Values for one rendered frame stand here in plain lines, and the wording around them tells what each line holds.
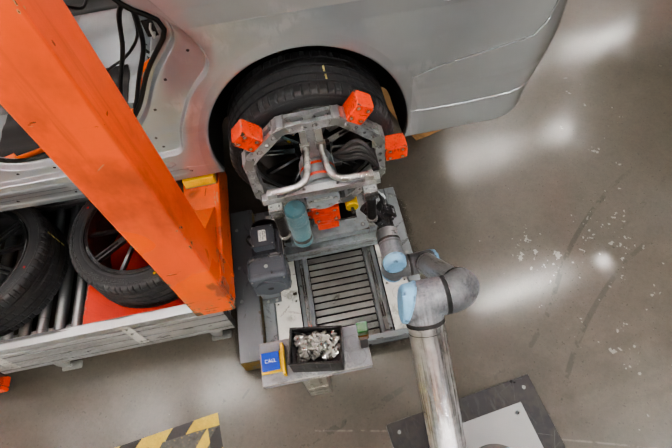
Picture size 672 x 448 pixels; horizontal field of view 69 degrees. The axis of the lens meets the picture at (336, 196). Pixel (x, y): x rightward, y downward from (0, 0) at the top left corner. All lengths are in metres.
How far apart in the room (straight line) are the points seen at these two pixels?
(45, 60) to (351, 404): 1.88
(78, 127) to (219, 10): 0.61
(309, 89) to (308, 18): 0.25
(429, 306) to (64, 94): 1.05
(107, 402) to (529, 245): 2.23
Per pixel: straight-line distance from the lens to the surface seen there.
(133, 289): 2.31
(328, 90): 1.75
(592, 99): 3.55
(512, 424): 2.05
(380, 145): 1.90
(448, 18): 1.77
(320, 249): 2.52
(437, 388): 1.57
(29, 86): 1.14
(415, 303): 1.46
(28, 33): 1.05
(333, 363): 1.89
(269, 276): 2.23
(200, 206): 2.15
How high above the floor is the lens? 2.38
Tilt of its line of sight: 56 degrees down
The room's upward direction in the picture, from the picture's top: 9 degrees counter-clockwise
